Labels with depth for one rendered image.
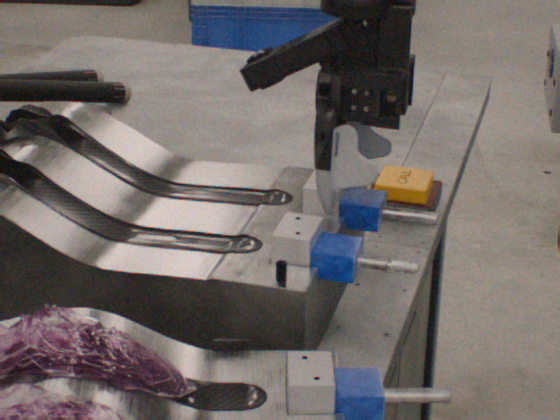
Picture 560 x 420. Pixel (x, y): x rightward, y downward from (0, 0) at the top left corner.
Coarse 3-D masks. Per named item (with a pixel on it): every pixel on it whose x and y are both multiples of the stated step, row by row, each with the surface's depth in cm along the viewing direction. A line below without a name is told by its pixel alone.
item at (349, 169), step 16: (336, 128) 112; (352, 128) 112; (336, 144) 114; (352, 144) 112; (336, 160) 113; (352, 160) 113; (368, 160) 113; (320, 176) 113; (336, 176) 114; (352, 176) 113; (368, 176) 113; (320, 192) 114
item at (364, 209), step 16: (304, 192) 117; (336, 192) 116; (352, 192) 119; (368, 192) 119; (384, 192) 119; (304, 208) 118; (320, 208) 117; (336, 208) 117; (352, 208) 117; (368, 208) 116; (384, 208) 118; (400, 208) 117; (352, 224) 117; (368, 224) 117
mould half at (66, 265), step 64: (128, 128) 131; (0, 192) 112; (128, 192) 121; (0, 256) 111; (64, 256) 109; (128, 256) 110; (192, 256) 110; (256, 256) 109; (0, 320) 114; (192, 320) 108; (256, 320) 106; (320, 320) 111
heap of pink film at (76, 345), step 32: (32, 320) 92; (64, 320) 92; (96, 320) 95; (0, 352) 91; (32, 352) 90; (64, 352) 91; (96, 352) 91; (128, 352) 92; (32, 384) 85; (128, 384) 91; (160, 384) 93; (192, 384) 96; (0, 416) 83; (32, 416) 82; (64, 416) 82; (96, 416) 84
